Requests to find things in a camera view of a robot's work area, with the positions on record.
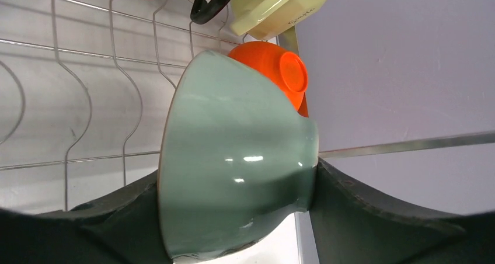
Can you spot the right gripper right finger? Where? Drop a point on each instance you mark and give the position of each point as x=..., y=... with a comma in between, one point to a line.
x=355, y=223

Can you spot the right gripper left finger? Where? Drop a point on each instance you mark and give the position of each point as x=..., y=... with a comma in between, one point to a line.
x=120, y=227

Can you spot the mint green bowl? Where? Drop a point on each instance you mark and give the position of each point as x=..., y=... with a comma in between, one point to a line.
x=236, y=159

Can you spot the orange bowl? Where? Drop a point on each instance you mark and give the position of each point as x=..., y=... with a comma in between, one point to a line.
x=282, y=67

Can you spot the pale yellow mug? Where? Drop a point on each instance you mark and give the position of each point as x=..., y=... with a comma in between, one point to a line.
x=265, y=19

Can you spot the steel two-tier dish rack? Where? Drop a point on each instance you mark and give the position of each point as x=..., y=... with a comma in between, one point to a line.
x=91, y=80

